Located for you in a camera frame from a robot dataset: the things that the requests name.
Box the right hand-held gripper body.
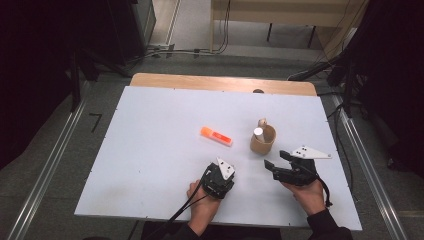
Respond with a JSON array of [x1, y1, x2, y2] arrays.
[[273, 145, 333, 187]]

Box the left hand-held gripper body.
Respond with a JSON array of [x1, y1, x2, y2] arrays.
[[199, 157, 236, 200]]

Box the brown pen holder cup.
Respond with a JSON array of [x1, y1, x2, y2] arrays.
[[249, 117, 277, 156]]

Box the white marker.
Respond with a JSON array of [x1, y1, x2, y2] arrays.
[[253, 127, 266, 143]]

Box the person's right hand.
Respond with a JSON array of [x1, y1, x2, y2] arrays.
[[282, 179, 327, 217]]

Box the person's left hand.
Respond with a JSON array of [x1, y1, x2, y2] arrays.
[[186, 179, 222, 236]]

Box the orange highlighter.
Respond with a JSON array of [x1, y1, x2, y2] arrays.
[[199, 126, 234, 148]]

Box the person's legs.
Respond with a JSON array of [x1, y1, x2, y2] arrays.
[[139, 220, 283, 240]]

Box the white table board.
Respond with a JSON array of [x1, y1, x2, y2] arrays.
[[73, 85, 363, 231]]

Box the black stand base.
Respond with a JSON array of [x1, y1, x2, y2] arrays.
[[287, 58, 339, 82]]

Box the wooden table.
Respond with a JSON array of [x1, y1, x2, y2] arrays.
[[129, 72, 318, 97]]

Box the dark curtain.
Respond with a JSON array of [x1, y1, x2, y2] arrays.
[[333, 0, 424, 179], [0, 0, 113, 171]]

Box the light wooden bench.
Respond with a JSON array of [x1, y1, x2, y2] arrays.
[[209, 0, 369, 63]]

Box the black cabinet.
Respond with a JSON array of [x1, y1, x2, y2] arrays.
[[106, 0, 157, 67]]

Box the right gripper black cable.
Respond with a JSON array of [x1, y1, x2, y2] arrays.
[[313, 174, 334, 208]]

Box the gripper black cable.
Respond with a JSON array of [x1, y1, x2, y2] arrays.
[[143, 181, 209, 240], [313, 174, 334, 208]]

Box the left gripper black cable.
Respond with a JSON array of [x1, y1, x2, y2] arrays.
[[143, 181, 209, 240]]

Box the thin black cable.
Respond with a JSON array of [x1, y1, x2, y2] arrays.
[[326, 102, 354, 188]]

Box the metal floor rail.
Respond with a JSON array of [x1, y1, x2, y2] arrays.
[[331, 94, 409, 240], [6, 81, 89, 240]]

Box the floor cables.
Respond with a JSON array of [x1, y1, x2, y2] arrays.
[[126, 46, 216, 69]]

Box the hanging black cables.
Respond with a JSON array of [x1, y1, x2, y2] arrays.
[[213, 0, 233, 55]]

